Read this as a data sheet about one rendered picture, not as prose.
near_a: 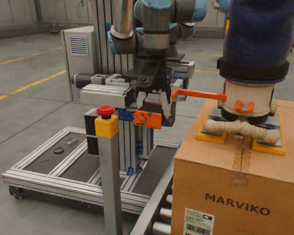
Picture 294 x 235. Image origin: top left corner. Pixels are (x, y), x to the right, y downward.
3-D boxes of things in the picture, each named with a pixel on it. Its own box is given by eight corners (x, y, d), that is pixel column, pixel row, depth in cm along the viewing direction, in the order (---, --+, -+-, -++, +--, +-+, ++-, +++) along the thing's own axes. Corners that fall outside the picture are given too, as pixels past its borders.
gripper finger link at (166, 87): (175, 101, 78) (166, 73, 76) (173, 103, 77) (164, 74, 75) (161, 104, 81) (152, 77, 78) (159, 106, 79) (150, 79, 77)
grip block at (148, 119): (160, 129, 78) (160, 114, 76) (134, 125, 81) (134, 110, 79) (169, 119, 85) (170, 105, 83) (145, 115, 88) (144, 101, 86)
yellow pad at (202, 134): (223, 145, 91) (225, 132, 89) (194, 139, 94) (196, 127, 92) (234, 110, 119) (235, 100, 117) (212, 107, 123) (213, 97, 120)
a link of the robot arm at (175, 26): (155, 40, 187) (156, 20, 181) (171, 39, 194) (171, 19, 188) (165, 43, 178) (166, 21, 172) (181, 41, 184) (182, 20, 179)
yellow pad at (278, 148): (285, 157, 84) (288, 143, 82) (251, 150, 88) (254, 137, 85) (281, 117, 112) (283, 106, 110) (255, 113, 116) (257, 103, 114)
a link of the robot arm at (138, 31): (160, 55, 139) (161, 28, 133) (136, 57, 136) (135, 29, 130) (154, 51, 149) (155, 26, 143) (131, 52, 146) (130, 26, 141)
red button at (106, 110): (109, 122, 95) (109, 112, 94) (93, 119, 98) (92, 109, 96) (118, 115, 101) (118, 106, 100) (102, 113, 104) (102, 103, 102)
